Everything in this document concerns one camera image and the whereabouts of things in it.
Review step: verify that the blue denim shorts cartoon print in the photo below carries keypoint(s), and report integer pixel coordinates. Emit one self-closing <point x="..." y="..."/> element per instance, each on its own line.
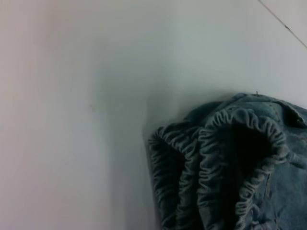
<point x="239" y="179"/>

